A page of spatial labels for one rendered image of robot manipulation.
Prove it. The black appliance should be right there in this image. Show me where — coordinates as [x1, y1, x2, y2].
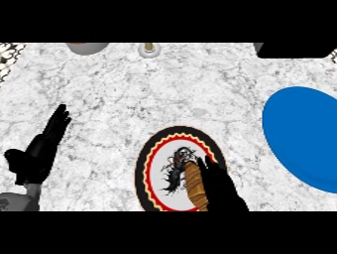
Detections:
[252, 42, 337, 60]

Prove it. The brown croissant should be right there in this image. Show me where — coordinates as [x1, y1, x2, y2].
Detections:
[183, 160, 211, 212]

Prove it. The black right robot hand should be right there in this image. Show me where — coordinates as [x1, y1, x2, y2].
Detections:
[195, 156, 251, 212]

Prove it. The blue plate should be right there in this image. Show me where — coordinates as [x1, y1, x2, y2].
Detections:
[261, 86, 337, 194]

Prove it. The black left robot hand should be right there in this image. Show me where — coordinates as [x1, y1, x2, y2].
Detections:
[3, 103, 74, 186]

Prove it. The small white bottle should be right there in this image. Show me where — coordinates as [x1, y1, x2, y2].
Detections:
[137, 42, 162, 59]

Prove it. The grey bowl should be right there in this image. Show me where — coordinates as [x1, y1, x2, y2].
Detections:
[66, 42, 109, 57]

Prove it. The black-rimmed patterned plate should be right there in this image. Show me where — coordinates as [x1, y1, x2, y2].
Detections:
[133, 125, 229, 212]

